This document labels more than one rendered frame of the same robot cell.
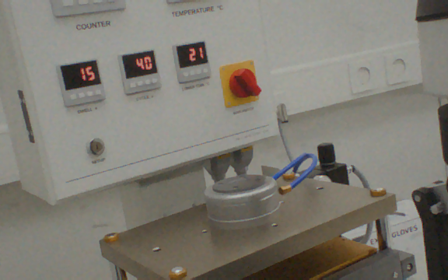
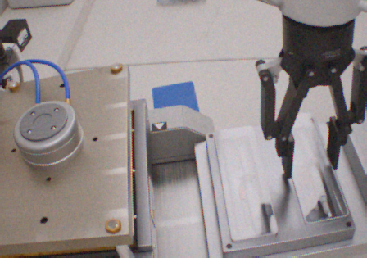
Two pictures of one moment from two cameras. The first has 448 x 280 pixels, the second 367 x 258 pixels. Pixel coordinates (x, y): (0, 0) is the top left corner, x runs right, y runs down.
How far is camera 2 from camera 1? 0.39 m
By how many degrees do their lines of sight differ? 59
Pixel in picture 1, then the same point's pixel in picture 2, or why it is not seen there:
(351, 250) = not seen: hidden behind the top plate
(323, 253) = not seen: hidden behind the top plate
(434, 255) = (271, 106)
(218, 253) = (105, 190)
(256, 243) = (113, 162)
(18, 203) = not seen: outside the picture
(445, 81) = (326, 17)
